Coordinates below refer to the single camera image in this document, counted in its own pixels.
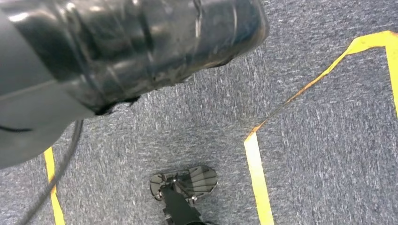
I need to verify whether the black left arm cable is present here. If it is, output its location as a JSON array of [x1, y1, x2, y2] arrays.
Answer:
[[18, 119, 84, 225]]

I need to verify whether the black robot left foot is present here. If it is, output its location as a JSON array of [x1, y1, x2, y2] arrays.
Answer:
[[150, 165, 218, 201]]

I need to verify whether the yellow floor tape square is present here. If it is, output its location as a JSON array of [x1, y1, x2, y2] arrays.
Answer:
[[244, 30, 398, 225]]

